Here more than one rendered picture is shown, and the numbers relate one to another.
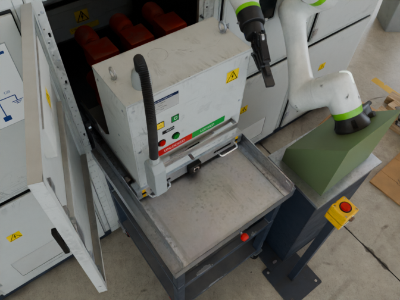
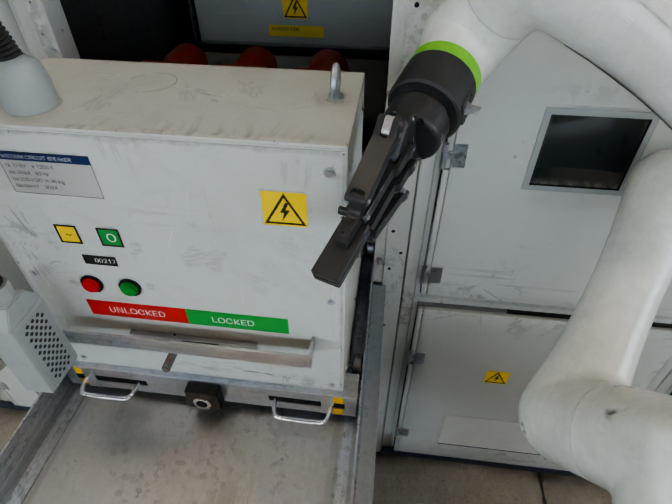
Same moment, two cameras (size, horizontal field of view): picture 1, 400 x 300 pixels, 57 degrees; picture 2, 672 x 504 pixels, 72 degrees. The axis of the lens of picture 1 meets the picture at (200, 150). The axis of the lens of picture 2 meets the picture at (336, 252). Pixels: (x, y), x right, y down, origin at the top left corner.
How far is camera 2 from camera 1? 1.02 m
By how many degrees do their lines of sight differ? 33
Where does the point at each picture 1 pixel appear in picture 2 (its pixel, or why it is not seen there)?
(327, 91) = (618, 446)
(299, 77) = (575, 353)
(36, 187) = not seen: outside the picture
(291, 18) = (646, 196)
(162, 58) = (146, 88)
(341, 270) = not seen: outside the picture
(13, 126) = not seen: outside the picture
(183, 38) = (240, 80)
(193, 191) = (164, 445)
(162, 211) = (80, 435)
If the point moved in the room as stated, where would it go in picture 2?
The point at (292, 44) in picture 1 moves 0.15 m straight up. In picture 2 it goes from (611, 262) to (657, 176)
